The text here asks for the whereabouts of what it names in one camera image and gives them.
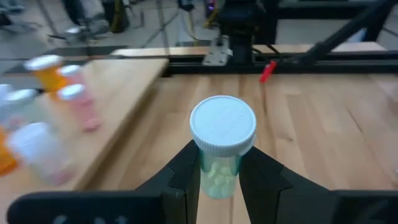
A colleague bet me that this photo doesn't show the teal bottle with red pills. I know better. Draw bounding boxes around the teal bottle with red pills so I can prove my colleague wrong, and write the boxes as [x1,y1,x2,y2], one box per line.
[0,88,40,131]

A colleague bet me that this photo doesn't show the black metal table frame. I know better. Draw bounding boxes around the black metal table frame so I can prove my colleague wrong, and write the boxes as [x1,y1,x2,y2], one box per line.
[110,0,398,75]

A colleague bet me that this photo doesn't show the silver metal bracket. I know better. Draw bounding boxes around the silver metal bracket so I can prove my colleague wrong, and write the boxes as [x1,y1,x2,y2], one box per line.
[201,35,233,67]

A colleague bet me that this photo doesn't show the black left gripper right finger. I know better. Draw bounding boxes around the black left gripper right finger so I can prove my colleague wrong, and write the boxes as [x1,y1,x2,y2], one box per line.
[238,146,340,224]

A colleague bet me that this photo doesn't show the wide orange medicine bottle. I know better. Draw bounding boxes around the wide orange medicine bottle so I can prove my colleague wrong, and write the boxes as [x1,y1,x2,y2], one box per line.
[0,126,19,177]

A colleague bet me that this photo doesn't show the green medicine bottle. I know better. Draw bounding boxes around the green medicine bottle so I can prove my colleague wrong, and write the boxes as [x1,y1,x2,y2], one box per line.
[189,95,257,200]

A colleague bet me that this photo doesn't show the pink medicine bottle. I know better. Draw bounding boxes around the pink medicine bottle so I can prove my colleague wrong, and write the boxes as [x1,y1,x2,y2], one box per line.
[57,83,103,134]
[58,63,88,86]

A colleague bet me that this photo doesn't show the clear medicine bottle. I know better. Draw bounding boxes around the clear medicine bottle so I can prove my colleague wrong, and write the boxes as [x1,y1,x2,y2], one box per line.
[5,121,77,187]

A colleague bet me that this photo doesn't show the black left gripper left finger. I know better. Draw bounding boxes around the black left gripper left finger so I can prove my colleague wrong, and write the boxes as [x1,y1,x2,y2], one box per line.
[135,139,202,224]

